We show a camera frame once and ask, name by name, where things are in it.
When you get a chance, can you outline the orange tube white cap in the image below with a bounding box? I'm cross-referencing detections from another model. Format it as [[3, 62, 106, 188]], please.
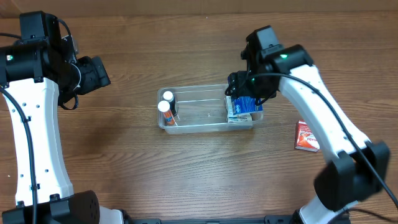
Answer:
[[157, 100, 176, 126]]

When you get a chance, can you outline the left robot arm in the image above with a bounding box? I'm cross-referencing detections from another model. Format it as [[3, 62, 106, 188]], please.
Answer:
[[1, 11, 129, 223]]

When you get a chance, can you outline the black bottle white cap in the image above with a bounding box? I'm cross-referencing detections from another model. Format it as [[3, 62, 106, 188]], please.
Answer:
[[162, 91, 177, 116]]

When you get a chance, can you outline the white and blue box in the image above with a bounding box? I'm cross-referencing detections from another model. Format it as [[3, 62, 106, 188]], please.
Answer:
[[225, 96, 252, 123]]

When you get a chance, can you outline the clear plastic container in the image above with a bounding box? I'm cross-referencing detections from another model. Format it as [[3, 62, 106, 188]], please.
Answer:
[[157, 84, 264, 134]]

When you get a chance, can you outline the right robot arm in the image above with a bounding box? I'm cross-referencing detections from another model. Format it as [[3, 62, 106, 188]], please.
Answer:
[[225, 26, 390, 223]]

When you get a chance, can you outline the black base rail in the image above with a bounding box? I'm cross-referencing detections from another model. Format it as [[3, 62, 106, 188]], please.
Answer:
[[124, 215, 302, 224]]

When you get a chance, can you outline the red and white box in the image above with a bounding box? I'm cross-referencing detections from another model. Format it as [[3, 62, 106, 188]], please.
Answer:
[[294, 120, 320, 152]]

